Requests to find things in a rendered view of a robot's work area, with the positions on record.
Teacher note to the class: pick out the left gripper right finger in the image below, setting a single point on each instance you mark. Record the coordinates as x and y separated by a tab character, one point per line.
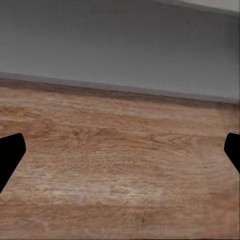
232	149

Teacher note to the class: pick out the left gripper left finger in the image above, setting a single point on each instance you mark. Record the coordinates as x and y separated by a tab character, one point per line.
12	149

